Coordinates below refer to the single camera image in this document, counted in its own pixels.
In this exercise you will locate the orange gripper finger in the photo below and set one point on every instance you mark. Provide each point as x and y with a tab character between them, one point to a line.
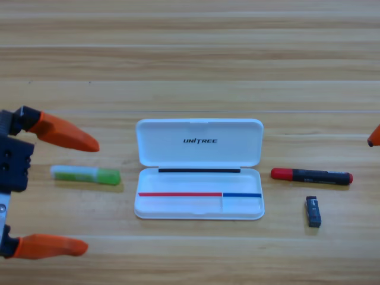
375	139

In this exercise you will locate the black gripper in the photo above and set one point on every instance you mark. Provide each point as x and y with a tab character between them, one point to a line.
15	166

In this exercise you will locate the green glue stick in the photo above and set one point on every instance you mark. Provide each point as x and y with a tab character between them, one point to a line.
86	175

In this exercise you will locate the red and black marker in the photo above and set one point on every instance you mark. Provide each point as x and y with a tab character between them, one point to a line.
311	176

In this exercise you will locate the black eraser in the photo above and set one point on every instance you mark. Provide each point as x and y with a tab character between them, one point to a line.
313	212

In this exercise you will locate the white Unitree pencil case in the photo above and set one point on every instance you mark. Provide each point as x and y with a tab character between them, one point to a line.
184	205

